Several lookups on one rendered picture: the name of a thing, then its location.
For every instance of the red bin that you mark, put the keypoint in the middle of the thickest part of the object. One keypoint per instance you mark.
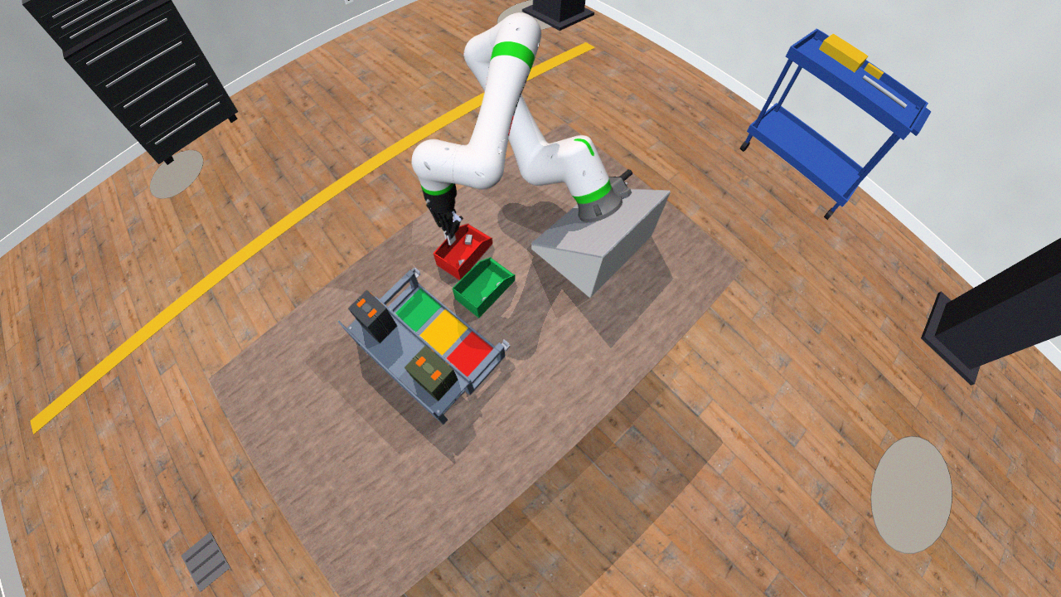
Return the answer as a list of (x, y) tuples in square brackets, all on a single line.
[(447, 256)]

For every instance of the green bin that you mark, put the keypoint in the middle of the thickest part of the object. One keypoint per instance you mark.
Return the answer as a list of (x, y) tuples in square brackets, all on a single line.
[(481, 281)]

